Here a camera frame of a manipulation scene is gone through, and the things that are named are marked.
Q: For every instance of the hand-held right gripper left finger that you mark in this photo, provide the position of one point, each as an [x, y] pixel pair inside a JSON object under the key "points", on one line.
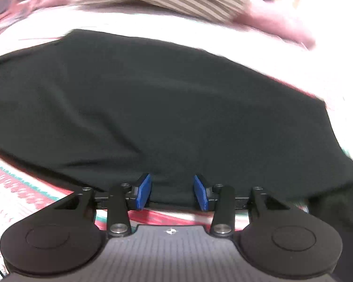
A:
{"points": [[144, 192]]}

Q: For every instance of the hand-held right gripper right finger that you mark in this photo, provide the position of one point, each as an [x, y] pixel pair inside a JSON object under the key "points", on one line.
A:
{"points": [[200, 194]]}

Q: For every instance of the black pants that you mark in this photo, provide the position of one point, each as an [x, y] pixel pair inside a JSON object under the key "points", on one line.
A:
{"points": [[135, 108]]}

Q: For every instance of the patterned bed sheet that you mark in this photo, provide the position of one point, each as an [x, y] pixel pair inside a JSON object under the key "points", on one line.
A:
{"points": [[23, 194]]}

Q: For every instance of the pink duvet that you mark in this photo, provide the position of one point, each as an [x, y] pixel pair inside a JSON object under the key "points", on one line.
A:
{"points": [[279, 26]]}

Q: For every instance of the pink and grey comforter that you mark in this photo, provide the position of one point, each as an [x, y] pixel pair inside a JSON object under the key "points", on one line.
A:
{"points": [[17, 8]]}

